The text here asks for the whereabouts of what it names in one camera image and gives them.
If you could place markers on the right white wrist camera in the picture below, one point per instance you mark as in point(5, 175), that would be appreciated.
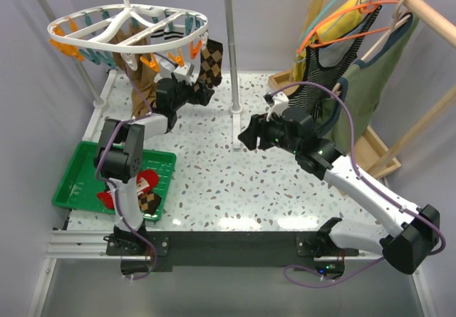
point(278, 103)

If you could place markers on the teal clothes hanger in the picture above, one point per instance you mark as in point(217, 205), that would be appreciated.
point(332, 52)

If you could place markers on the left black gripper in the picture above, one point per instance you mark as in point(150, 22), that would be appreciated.
point(201, 98)

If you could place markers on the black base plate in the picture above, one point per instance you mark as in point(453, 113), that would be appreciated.
point(220, 249)

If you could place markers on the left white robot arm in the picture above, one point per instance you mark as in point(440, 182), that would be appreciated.
point(119, 157)

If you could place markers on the green plastic tray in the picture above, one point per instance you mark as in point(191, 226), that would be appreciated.
point(78, 188)

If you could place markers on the orange clothes hanger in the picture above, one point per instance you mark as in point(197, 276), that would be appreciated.
point(365, 8)

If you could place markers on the brown argyle sock back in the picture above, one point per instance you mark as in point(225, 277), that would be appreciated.
point(210, 72)

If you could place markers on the wooden clothes rack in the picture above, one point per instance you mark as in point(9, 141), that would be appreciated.
point(420, 91)

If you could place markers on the black striped tank top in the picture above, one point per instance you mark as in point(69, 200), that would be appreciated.
point(319, 105)

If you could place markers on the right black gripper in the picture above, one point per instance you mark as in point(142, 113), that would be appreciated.
point(258, 125)

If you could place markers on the white striped sock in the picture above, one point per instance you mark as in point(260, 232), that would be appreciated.
point(166, 64)

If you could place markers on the white metal drying rack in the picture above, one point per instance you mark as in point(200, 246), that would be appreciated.
point(98, 35)

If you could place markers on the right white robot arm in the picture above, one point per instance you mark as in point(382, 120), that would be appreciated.
point(407, 234)

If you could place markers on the red christmas sock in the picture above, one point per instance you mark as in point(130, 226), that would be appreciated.
point(106, 199)
point(146, 181)

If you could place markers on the yellow shirt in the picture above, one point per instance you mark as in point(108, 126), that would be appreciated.
point(333, 29)

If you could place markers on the white round clip hanger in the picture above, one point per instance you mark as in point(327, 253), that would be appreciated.
point(131, 27)

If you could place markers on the green tank top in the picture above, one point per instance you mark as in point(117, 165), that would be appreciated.
point(362, 85)

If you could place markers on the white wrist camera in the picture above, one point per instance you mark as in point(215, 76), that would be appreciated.
point(184, 73)
point(278, 103)

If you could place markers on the tan plain sock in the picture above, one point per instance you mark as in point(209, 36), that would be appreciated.
point(144, 90)

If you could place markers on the brown argyle sock front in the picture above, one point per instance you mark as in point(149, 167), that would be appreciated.
point(149, 202)

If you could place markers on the wooden clothes hanger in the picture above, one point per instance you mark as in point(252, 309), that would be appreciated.
point(399, 21)

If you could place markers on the brown argyle sock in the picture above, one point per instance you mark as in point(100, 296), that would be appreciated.
point(210, 72)
point(149, 202)

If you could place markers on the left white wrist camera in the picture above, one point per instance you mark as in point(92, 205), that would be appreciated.
point(184, 73)

